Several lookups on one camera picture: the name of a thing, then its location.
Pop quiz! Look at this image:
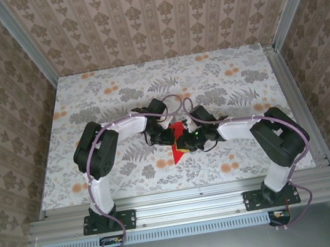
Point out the red square paper sheet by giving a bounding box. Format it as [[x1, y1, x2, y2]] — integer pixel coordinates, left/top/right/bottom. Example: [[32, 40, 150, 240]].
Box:
[[166, 119, 197, 166]]

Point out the floral patterned table mat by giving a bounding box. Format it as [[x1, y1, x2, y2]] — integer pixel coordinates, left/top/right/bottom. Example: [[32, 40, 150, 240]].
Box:
[[22, 37, 318, 211]]

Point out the black connector board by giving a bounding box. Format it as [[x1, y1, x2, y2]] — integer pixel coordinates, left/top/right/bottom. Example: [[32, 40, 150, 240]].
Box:
[[266, 207, 293, 228], [98, 233, 125, 247]]

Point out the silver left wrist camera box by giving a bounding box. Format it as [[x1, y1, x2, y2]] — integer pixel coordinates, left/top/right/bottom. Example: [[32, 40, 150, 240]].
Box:
[[157, 118, 173, 130]]

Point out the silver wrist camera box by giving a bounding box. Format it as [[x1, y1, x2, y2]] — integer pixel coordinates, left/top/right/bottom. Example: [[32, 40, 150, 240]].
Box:
[[182, 118, 198, 133], [157, 118, 173, 130]]

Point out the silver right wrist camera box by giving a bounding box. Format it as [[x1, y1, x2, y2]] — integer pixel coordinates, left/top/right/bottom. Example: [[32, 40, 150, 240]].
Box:
[[182, 118, 198, 133]]

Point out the aluminium mounting rail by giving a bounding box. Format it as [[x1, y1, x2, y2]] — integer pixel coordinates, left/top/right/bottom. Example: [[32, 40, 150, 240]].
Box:
[[23, 167, 330, 246]]

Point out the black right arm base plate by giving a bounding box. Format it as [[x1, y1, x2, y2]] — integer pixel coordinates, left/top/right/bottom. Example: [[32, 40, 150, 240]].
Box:
[[242, 182, 302, 212]]

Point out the grey slotted cable duct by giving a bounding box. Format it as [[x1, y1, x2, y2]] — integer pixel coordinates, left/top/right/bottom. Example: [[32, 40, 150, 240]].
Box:
[[42, 208, 292, 247]]

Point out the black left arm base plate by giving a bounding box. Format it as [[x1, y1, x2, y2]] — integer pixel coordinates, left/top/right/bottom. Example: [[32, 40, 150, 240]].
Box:
[[81, 208, 138, 237]]

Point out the aluminium side rail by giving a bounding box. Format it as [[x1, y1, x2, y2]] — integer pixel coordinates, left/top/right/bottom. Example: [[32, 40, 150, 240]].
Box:
[[261, 37, 330, 184]]

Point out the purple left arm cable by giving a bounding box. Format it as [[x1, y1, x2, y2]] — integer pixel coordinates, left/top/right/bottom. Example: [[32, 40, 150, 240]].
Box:
[[75, 90, 214, 247]]

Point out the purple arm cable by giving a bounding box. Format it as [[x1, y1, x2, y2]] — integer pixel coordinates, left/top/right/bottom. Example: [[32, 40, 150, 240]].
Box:
[[181, 81, 323, 243], [75, 90, 214, 247]]

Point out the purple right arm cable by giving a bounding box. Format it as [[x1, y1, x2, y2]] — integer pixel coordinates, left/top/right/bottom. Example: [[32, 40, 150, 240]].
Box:
[[181, 81, 323, 243]]

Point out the aluminium frame post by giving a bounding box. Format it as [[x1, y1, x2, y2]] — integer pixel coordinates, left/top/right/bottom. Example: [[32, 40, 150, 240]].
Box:
[[0, 0, 62, 96], [265, 0, 330, 52]]

